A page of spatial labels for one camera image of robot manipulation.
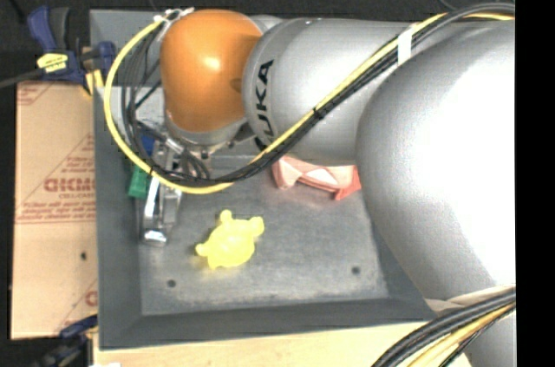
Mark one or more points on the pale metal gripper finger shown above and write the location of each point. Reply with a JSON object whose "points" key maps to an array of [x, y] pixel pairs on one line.
{"points": [[172, 207], [154, 233]]}

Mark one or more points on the yellow toy animal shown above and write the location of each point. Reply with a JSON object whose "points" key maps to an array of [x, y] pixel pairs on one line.
{"points": [[230, 241]]}

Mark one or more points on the brown cardboard board red print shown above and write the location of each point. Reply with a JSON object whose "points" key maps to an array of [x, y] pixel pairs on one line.
{"points": [[52, 165]]}

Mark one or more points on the grey metal bin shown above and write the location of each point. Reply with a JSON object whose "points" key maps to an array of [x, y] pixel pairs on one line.
{"points": [[303, 235]]}

